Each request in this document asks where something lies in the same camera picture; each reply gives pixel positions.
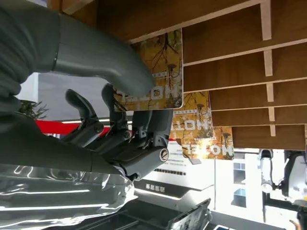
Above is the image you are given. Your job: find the white sign board with text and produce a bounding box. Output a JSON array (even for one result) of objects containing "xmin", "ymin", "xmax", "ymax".
[{"xmin": 134, "ymin": 139, "xmax": 214, "ymax": 201}]

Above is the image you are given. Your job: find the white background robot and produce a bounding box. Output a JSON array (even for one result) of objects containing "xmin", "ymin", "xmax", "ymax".
[{"xmin": 259, "ymin": 149, "xmax": 307, "ymax": 206}]

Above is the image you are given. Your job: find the green plant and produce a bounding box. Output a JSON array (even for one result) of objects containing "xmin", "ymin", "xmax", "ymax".
[{"xmin": 18, "ymin": 100, "xmax": 49, "ymax": 120}]

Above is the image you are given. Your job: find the stepped wooden card rack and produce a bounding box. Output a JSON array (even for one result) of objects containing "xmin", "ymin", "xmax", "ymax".
[{"xmin": 48, "ymin": 0, "xmax": 307, "ymax": 152}]

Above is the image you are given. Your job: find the ribbed grey right arm sleeve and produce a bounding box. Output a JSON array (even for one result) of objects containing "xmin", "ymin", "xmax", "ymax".
[{"xmin": 0, "ymin": 0, "xmax": 60, "ymax": 115}]

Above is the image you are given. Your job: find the red banner strip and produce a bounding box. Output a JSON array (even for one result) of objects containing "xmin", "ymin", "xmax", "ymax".
[{"xmin": 36, "ymin": 119, "xmax": 111, "ymax": 137}]

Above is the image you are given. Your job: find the shiny silver robot shell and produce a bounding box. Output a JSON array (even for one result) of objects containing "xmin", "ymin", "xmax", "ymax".
[{"xmin": 0, "ymin": 163, "xmax": 138, "ymax": 230}]

